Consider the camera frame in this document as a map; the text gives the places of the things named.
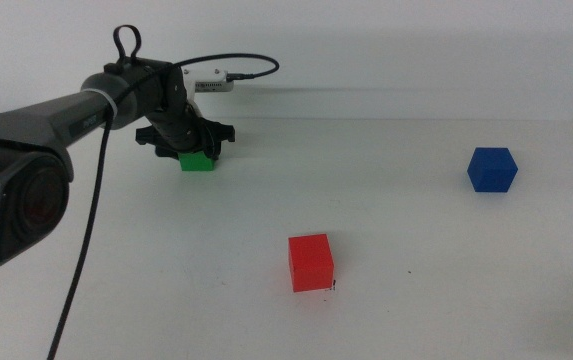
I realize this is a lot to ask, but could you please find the green cube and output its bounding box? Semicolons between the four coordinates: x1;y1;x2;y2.
178;151;218;173

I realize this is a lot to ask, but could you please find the red cube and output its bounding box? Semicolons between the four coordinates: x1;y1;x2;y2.
287;233;336;294

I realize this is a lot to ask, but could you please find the white zip tie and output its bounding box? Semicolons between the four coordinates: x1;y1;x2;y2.
81;86;118;120

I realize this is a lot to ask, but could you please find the blue cube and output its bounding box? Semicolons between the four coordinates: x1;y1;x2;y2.
466;146;520;194

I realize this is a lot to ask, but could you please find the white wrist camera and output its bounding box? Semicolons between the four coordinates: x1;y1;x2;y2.
182;68;235;95

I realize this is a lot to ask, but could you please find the black camera cable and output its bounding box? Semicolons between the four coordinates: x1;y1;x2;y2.
45;52;281;360

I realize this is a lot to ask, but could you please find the black cable loop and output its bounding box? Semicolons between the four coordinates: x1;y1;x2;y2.
111;23;144;64

